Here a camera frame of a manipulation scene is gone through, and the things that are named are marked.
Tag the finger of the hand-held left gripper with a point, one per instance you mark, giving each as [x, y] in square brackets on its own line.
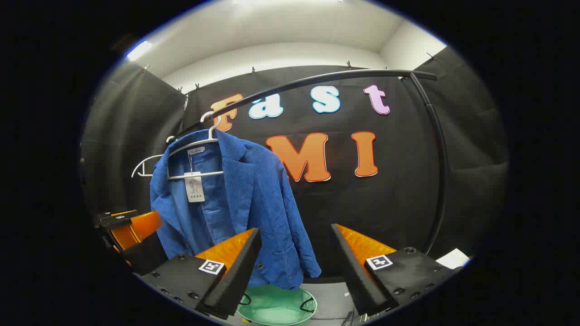
[136, 231]

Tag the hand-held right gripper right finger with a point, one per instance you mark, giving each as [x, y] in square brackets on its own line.
[355, 271]

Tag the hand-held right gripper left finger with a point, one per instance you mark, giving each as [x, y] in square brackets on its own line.
[235, 271]

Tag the green laundry hamper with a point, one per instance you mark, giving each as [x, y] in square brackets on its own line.
[276, 305]

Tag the empty white hanger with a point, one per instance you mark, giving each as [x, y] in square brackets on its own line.
[144, 164]

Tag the white hanger with jacket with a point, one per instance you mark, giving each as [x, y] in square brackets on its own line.
[199, 174]

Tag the black metal clothes rack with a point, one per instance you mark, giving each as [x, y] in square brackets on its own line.
[385, 71]

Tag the white flat panel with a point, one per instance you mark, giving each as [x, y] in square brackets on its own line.
[453, 259]

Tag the black backdrop cloth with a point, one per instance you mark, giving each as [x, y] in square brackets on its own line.
[398, 181]

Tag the ceiling light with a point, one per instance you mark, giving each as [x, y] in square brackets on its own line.
[139, 50]

